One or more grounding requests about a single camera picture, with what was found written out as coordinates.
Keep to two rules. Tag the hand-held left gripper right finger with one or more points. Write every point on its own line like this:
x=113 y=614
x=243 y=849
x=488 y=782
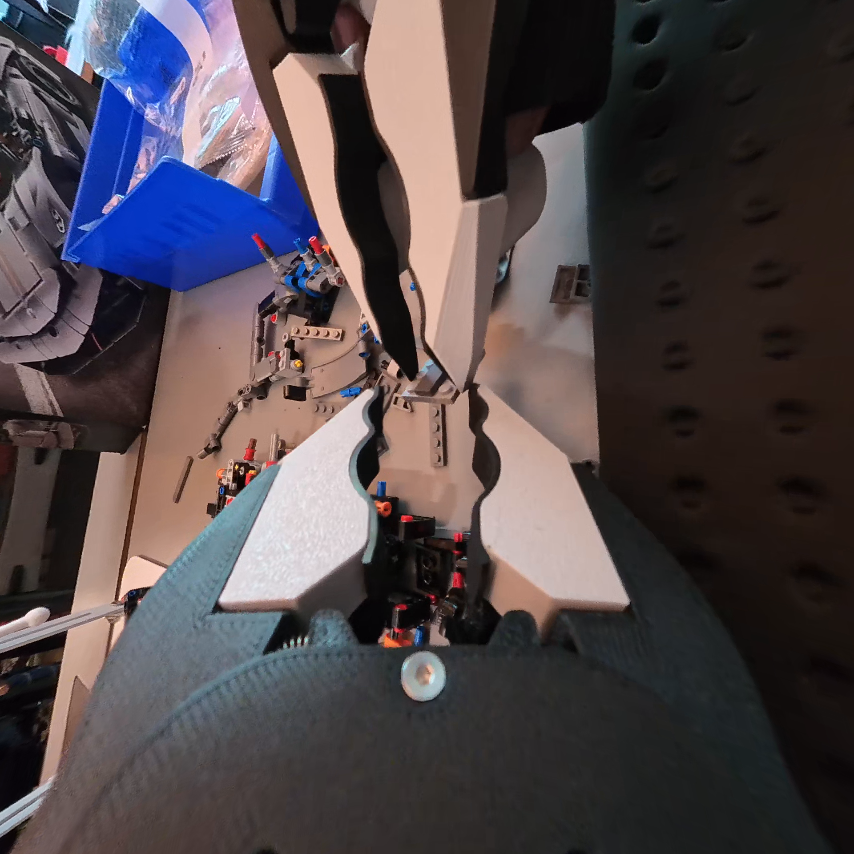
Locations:
x=554 y=534

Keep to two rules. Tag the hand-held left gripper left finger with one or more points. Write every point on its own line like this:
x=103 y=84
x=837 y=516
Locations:
x=300 y=534

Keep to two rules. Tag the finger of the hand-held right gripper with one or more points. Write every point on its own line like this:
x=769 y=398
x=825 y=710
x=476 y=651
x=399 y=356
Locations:
x=440 y=167
x=313 y=133

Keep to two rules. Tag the small grey red lego piece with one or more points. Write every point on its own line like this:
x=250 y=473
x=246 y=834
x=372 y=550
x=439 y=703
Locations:
x=427 y=387

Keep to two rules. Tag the multicoloured lego chassis assembly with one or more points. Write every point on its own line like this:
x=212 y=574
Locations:
x=240 y=474

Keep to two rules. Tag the dark brown lego bar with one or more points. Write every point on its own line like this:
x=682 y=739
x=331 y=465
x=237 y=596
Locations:
x=183 y=479

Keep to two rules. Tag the black lego connectors red pins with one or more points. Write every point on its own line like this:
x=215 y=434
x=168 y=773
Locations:
x=427 y=567

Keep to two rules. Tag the blue lego suspension assembly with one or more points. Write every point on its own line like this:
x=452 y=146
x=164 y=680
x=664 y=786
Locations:
x=307 y=277

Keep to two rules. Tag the dark grey curved lego panel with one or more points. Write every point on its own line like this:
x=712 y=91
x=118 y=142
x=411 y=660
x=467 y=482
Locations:
x=333 y=373

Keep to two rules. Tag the dark grey studded lego plate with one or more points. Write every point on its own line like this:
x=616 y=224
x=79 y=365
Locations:
x=317 y=333

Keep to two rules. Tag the lego set box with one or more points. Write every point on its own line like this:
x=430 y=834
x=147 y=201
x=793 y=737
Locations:
x=53 y=233

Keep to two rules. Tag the person's right hand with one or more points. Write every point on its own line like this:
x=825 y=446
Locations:
x=350 y=26

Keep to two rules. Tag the empty clear plastic bags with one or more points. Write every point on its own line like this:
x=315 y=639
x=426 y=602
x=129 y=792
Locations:
x=200 y=100

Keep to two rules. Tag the blue plastic bin with label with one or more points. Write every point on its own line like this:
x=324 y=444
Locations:
x=187 y=227

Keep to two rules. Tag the black perforated panel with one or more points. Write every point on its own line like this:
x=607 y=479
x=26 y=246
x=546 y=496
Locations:
x=720 y=400

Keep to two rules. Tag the small dark grey lego bracket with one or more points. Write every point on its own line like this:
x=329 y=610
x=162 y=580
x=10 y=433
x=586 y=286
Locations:
x=570 y=283

